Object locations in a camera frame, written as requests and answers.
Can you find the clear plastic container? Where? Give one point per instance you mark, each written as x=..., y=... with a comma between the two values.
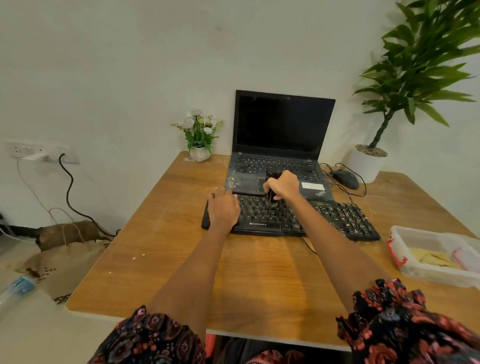
x=416, y=270

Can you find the person's left fingers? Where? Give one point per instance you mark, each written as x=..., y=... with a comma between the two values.
x=221, y=195

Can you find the tall green leafy plant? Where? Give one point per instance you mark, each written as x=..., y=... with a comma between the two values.
x=416, y=56

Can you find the black laptop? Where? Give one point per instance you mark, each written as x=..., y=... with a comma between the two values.
x=281, y=123

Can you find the brown paper bag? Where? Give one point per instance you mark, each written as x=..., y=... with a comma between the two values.
x=63, y=262

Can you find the small white flower pot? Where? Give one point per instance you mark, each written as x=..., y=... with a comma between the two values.
x=200, y=153

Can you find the large white plant pot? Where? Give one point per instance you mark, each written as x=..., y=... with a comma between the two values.
x=364, y=165

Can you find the person's right fingers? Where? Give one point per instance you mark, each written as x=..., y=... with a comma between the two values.
x=270, y=187

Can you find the yellow cloth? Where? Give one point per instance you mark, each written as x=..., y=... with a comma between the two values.
x=433, y=258

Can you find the white charger plug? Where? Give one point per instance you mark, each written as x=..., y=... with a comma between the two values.
x=35, y=155

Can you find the dark floral sleeve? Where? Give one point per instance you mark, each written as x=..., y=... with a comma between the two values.
x=150, y=343
x=405, y=330

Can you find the black computer mouse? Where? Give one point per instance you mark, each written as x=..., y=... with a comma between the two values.
x=345, y=179

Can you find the black computer keyboard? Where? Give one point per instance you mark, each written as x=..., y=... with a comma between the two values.
x=262, y=219

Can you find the person's left forearm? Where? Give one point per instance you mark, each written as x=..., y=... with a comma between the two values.
x=195, y=273

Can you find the clear plastic bottle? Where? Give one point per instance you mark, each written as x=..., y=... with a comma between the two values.
x=17, y=288

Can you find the person's right forearm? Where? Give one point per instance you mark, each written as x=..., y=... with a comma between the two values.
x=337, y=251

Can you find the person's left hand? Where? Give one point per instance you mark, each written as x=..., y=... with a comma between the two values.
x=224, y=210

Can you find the black cleaning brush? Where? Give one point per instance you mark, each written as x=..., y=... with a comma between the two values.
x=273, y=173

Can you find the person's right hand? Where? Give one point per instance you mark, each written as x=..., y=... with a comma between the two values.
x=287, y=185

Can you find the pink sponge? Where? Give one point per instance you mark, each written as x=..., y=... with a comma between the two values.
x=468, y=259

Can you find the small white flower plant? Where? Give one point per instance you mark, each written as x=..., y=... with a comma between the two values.
x=198, y=129

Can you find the white wall socket strip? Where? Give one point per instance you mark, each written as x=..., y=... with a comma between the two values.
x=63, y=155

